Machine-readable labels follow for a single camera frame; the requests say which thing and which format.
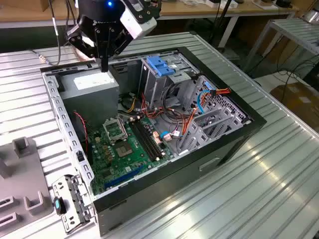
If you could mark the grey parts rack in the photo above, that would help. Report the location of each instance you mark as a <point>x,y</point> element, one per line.
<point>22,174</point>

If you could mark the blue expansion slot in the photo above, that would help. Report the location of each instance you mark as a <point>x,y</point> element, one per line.
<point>124,176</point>

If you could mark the black RAM slot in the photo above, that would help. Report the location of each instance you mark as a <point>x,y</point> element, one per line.
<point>145,139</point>
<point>149,139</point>
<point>141,139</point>
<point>153,139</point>

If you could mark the black open PC case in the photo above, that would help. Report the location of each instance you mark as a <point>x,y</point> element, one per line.
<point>162,189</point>

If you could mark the metal slat table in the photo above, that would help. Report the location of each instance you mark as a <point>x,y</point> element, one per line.
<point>294,31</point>

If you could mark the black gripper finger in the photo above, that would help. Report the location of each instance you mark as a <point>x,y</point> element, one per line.
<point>99,44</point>
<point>106,44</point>

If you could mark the small black device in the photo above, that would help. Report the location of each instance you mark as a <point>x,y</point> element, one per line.
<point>284,3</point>

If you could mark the blue drive bay latch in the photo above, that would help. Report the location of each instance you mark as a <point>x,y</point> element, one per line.
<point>159,66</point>

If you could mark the metal expansion slot bracket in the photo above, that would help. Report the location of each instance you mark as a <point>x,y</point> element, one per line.
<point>74,191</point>

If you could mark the metal optical drive cage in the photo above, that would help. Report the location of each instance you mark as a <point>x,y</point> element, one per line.
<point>152,84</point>

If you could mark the green motherboard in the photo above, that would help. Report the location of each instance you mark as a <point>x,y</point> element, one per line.
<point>119,164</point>

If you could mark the CPU socket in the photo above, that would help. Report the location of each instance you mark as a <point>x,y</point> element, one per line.
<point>123,149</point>

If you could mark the black latch with blue button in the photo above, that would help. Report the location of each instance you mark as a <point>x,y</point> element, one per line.
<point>58,204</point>

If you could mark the silver metal cylinder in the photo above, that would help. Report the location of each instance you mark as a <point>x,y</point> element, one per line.
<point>311,16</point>

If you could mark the black chassis switch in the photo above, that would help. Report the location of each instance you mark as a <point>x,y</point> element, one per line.
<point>79,156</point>

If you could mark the white power adapter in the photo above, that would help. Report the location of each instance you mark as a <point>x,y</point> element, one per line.
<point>233,3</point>

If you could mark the metal disk bay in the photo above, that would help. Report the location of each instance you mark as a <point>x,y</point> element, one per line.
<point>199,139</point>

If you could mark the brown cardboard box with label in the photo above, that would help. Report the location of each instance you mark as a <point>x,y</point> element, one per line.
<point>299,104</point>

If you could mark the wooden desk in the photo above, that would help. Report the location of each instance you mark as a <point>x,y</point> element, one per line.
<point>189,10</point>

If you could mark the plain cardboard box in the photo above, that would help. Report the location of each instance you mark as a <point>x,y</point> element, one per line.
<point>45,4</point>

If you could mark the grey power supply unit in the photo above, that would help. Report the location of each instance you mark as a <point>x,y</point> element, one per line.
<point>92,104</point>

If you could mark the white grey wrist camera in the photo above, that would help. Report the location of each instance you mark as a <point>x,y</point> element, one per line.
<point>139,22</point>

